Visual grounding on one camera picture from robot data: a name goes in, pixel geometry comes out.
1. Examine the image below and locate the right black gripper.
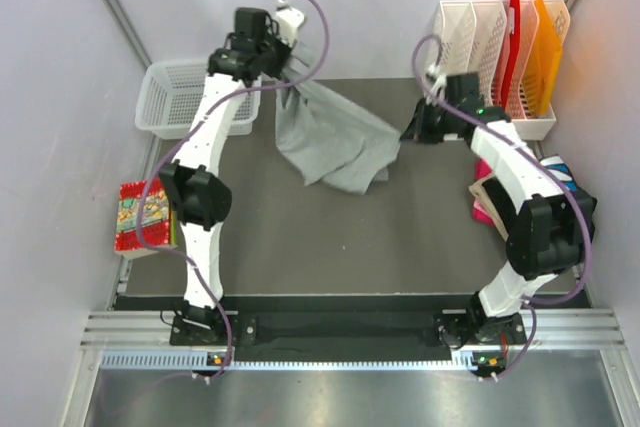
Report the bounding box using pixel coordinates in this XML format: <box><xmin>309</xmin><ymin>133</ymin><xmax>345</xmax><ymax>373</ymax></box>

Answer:
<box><xmin>400</xmin><ymin>97</ymin><xmax>459</xmax><ymax>145</ymax></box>

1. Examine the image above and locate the grey t-shirt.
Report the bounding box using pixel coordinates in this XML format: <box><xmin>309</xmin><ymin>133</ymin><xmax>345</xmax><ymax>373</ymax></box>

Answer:
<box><xmin>273</xmin><ymin>39</ymin><xmax>403</xmax><ymax>197</ymax></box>

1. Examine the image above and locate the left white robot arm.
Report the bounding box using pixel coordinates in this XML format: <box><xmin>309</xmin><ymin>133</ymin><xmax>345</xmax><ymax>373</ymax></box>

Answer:
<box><xmin>158</xmin><ymin>6</ymin><xmax>305</xmax><ymax>344</ymax></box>

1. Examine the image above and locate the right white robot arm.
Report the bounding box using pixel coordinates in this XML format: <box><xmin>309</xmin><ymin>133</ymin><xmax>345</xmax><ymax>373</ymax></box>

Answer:
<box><xmin>401</xmin><ymin>71</ymin><xmax>597</xmax><ymax>343</ymax></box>

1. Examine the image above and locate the beige folded t-shirt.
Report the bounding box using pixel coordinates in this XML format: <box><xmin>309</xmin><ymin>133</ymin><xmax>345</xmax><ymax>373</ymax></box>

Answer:
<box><xmin>469</xmin><ymin>174</ymin><xmax>508</xmax><ymax>240</ymax></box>

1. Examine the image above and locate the magenta folded t-shirt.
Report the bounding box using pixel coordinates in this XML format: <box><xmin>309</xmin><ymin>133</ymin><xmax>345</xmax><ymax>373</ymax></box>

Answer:
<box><xmin>470</xmin><ymin>160</ymin><xmax>494</xmax><ymax>226</ymax></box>

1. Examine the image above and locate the white file organizer rack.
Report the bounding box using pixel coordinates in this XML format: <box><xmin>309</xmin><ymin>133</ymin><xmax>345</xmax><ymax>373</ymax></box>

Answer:
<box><xmin>432</xmin><ymin>0</ymin><xmax>570</xmax><ymax>141</ymax></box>

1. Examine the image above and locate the white perforated plastic basket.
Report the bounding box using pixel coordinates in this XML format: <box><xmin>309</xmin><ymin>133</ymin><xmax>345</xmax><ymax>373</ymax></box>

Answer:
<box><xmin>133</xmin><ymin>59</ymin><xmax>262</xmax><ymax>141</ymax></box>

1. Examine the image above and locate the orange plastic folder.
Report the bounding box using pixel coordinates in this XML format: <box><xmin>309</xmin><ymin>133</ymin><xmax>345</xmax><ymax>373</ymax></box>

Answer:
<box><xmin>521</xmin><ymin>0</ymin><xmax>563</xmax><ymax>118</ymax></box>

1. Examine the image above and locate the red plastic folder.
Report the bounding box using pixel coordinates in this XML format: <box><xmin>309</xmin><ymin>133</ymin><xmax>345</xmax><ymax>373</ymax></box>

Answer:
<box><xmin>501</xmin><ymin>0</ymin><xmax>521</xmax><ymax>108</ymax></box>

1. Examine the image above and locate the black daisy print t-shirt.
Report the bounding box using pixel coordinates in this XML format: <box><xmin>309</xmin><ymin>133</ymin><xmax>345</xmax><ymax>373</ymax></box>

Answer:
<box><xmin>482</xmin><ymin>154</ymin><xmax>599</xmax><ymax>248</ymax></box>

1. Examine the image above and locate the red illustrated book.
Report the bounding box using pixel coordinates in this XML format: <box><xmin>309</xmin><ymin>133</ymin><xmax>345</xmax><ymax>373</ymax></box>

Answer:
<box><xmin>114</xmin><ymin>178</ymin><xmax>177</xmax><ymax>260</ymax></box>

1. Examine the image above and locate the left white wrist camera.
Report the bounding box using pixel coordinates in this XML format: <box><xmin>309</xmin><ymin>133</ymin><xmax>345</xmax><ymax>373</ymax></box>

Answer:
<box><xmin>273</xmin><ymin>0</ymin><xmax>306</xmax><ymax>48</ymax></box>

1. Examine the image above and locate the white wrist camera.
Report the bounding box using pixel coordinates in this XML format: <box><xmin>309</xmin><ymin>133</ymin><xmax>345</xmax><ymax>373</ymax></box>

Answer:
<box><xmin>424</xmin><ymin>63</ymin><xmax>447</xmax><ymax>95</ymax></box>
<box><xmin>273</xmin><ymin>0</ymin><xmax>306</xmax><ymax>48</ymax></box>

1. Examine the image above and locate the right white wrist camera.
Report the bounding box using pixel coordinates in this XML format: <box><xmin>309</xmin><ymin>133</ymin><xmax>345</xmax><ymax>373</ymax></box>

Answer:
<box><xmin>424</xmin><ymin>63</ymin><xmax>447</xmax><ymax>95</ymax></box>

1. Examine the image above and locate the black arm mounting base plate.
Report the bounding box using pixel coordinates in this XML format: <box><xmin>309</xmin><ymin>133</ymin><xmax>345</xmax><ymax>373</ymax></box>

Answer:
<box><xmin>170</xmin><ymin>311</ymin><xmax>525</xmax><ymax>362</ymax></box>

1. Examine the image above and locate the white slotted cable duct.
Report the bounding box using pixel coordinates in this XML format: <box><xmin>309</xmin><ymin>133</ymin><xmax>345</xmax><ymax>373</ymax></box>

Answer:
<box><xmin>100</xmin><ymin>350</ymin><xmax>500</xmax><ymax>371</ymax></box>

